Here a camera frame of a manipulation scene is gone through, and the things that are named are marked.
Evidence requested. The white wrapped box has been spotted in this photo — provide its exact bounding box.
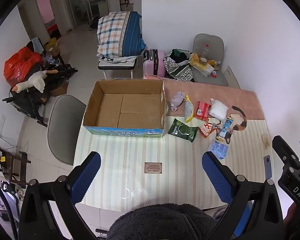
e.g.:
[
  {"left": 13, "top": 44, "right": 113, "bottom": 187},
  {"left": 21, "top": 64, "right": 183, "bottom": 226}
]
[{"left": 194, "top": 62, "right": 215, "bottom": 77}]

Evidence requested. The grey blue phone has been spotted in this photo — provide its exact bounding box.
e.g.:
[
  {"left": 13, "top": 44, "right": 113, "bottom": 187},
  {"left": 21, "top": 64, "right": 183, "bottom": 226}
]
[{"left": 264, "top": 155, "right": 272, "bottom": 179}]

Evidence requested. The blue tissue packet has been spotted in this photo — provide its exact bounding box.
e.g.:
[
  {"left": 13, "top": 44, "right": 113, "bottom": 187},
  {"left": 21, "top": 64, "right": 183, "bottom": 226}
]
[{"left": 208, "top": 141, "right": 230, "bottom": 160}]

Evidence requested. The blue seat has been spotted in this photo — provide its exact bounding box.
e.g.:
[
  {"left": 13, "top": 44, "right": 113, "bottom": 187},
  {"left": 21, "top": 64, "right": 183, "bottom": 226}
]
[{"left": 234, "top": 200, "right": 253, "bottom": 238}]

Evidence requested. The purple plush toy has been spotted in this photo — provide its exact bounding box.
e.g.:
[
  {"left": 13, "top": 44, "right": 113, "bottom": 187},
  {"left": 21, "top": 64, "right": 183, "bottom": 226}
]
[{"left": 170, "top": 91, "right": 185, "bottom": 112}]

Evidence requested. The black white patterned bag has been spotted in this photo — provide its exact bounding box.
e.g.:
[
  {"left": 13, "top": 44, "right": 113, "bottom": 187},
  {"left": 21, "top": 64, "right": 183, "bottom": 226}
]
[{"left": 163, "top": 49, "right": 194, "bottom": 82}]

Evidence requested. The white folding bed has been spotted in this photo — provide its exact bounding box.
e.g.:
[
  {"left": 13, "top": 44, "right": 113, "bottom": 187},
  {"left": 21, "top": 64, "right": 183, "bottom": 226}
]
[{"left": 98, "top": 56, "right": 138, "bottom": 80}]

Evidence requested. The grey round chair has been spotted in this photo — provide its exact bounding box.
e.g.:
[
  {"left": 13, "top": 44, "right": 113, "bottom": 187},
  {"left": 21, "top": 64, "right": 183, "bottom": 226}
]
[{"left": 47, "top": 94, "right": 87, "bottom": 166}]

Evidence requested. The plaid blue bedding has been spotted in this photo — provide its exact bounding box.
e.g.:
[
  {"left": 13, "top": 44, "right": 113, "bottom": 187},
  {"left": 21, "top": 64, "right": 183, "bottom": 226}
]
[{"left": 97, "top": 11, "right": 147, "bottom": 58}]

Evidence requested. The dark wooden chair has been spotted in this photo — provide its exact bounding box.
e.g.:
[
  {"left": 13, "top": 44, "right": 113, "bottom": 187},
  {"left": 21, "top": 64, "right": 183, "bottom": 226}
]
[{"left": 0, "top": 140, "right": 32, "bottom": 187}]

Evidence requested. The green snack packet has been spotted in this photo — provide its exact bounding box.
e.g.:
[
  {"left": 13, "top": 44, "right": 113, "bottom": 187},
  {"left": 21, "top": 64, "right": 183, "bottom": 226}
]
[{"left": 167, "top": 118, "right": 199, "bottom": 143}]

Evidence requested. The grey cushioned chair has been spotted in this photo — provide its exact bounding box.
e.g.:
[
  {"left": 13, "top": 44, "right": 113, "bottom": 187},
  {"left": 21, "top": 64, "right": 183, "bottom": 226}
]
[{"left": 191, "top": 34, "right": 229, "bottom": 87}]

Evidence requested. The pink suitcase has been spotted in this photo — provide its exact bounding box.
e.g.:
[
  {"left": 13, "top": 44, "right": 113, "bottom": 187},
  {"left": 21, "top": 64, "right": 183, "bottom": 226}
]
[{"left": 143, "top": 49, "right": 166, "bottom": 78}]

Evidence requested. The light blue cloth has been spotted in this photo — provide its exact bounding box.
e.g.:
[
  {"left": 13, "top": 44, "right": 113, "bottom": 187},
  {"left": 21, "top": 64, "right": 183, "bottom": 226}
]
[{"left": 31, "top": 37, "right": 44, "bottom": 53}]

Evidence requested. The yellow box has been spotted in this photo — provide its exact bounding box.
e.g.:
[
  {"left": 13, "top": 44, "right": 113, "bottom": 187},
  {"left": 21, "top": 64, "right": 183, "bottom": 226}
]
[{"left": 44, "top": 38, "right": 60, "bottom": 55}]

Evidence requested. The orange snack packet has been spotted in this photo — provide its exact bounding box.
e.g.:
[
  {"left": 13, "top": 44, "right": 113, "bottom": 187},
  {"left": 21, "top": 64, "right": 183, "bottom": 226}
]
[{"left": 198, "top": 122, "right": 217, "bottom": 138}]

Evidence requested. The white soft pillow bag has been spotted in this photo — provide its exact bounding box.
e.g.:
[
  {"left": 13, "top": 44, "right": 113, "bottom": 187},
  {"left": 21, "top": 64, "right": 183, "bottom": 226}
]
[{"left": 209, "top": 99, "right": 229, "bottom": 120}]

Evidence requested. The yellow silver pouch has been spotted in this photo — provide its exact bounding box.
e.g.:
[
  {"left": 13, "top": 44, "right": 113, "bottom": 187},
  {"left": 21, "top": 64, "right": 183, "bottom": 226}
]
[{"left": 184, "top": 95, "right": 195, "bottom": 123}]

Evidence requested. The white goose plush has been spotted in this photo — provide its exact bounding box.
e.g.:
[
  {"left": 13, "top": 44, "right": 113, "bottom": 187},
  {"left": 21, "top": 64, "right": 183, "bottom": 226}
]
[{"left": 11, "top": 70, "right": 59, "bottom": 93}]

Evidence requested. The yellow plastic bag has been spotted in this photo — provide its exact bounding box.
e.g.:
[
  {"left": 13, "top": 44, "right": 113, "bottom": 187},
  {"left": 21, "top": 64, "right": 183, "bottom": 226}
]
[{"left": 190, "top": 53, "right": 203, "bottom": 68}]

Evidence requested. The red plastic bag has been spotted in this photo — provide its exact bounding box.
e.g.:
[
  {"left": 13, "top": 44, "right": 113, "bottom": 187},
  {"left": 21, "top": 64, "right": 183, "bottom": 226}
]
[{"left": 4, "top": 47, "right": 43, "bottom": 88}]

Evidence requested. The white wall outlet strip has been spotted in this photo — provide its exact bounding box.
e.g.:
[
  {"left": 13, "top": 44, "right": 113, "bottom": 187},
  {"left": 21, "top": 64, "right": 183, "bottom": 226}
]
[{"left": 0, "top": 115, "right": 7, "bottom": 136}]

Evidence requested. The blue white carton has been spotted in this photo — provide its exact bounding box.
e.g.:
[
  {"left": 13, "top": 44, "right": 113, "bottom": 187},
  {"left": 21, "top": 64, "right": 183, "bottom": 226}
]
[{"left": 216, "top": 116, "right": 234, "bottom": 142}]

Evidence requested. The black folded stroller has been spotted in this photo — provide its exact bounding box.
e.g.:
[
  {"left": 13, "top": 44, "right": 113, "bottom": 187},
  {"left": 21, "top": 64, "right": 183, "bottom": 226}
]
[{"left": 2, "top": 64, "right": 78, "bottom": 127}]

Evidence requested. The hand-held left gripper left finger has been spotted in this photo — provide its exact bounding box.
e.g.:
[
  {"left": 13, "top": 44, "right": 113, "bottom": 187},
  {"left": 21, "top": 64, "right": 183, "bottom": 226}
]
[{"left": 19, "top": 151, "right": 102, "bottom": 240}]

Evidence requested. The white leaning panel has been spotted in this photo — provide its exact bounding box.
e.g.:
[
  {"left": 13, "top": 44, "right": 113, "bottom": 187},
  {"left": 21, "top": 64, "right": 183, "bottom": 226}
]
[{"left": 225, "top": 66, "right": 240, "bottom": 89}]

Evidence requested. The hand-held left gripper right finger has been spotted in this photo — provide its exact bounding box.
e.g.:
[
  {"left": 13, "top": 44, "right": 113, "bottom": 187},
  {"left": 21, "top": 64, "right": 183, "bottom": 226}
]
[{"left": 202, "top": 151, "right": 284, "bottom": 240}]

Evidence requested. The red snack packet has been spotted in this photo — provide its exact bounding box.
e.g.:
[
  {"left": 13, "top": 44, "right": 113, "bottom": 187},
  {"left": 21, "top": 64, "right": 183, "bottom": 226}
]
[{"left": 194, "top": 101, "right": 212, "bottom": 120}]

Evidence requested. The small brown cardboard box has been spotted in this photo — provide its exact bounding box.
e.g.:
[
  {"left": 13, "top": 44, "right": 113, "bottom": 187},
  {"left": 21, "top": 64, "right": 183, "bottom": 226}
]
[{"left": 50, "top": 80, "right": 69, "bottom": 97}]

